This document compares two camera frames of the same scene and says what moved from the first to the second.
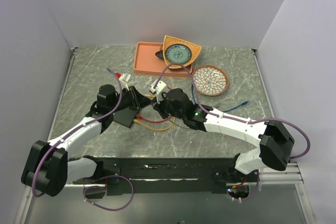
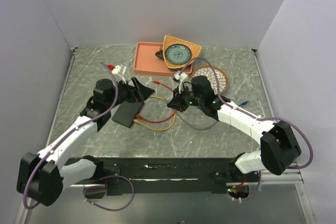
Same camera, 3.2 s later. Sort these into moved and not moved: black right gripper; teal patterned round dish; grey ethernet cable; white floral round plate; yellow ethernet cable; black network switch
Moved: grey ethernet cable; black right gripper
Not moved: teal patterned round dish; yellow ethernet cable; black network switch; white floral round plate
